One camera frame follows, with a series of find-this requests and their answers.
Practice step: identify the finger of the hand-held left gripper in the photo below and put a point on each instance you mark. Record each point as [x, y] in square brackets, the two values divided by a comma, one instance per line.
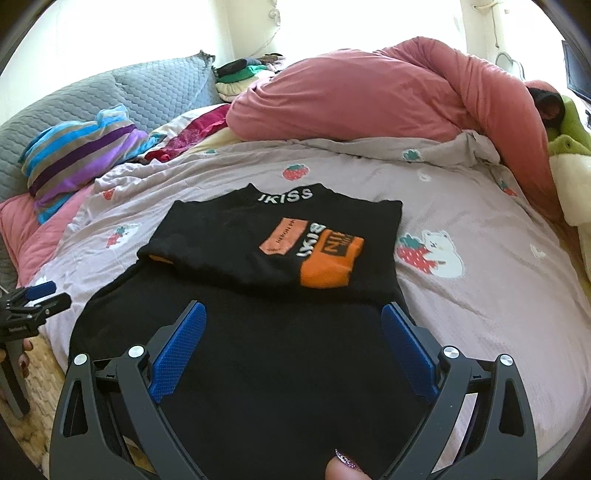
[44, 307]
[41, 290]

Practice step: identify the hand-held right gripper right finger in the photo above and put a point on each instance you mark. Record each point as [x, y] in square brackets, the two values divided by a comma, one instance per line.
[408, 348]

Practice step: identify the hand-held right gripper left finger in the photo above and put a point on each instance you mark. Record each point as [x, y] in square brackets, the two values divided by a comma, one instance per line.
[180, 348]

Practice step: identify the black sweater with orange cuffs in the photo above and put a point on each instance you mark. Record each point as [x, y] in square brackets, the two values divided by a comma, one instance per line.
[258, 369]

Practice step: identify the pile of folded clothes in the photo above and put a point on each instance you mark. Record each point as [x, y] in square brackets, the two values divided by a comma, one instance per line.
[244, 76]

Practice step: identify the person's left hand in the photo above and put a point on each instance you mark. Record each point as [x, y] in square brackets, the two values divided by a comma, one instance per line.
[25, 355]

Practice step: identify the person's right hand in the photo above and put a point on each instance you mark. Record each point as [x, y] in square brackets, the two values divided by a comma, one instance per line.
[346, 466]

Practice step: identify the beige fluffy rug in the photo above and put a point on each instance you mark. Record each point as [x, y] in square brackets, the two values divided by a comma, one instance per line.
[46, 355]

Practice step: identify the pink quilted bed pad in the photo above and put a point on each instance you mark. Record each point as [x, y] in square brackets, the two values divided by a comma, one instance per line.
[32, 230]

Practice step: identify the striped pillow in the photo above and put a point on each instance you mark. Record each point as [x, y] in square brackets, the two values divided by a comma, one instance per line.
[78, 161]

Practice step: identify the pale yellow fleece blanket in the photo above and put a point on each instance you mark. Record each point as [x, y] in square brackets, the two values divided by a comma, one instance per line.
[577, 240]

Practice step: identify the red lace cloth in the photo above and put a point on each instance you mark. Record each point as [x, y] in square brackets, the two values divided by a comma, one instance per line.
[194, 134]

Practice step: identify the grey quilted headboard cushion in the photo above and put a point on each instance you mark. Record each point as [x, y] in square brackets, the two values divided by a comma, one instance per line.
[138, 92]

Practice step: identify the cream fleece blanket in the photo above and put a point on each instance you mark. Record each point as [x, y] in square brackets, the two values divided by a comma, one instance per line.
[575, 189]

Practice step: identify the pink duvet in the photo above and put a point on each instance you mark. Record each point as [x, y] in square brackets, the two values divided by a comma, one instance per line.
[369, 92]

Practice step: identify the green plush cloth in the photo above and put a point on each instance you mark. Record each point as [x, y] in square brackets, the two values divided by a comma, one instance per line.
[572, 124]

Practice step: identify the dark furry item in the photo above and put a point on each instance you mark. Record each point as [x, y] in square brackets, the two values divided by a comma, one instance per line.
[547, 104]

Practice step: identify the black flat screen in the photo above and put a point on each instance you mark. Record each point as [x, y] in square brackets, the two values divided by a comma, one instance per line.
[579, 69]

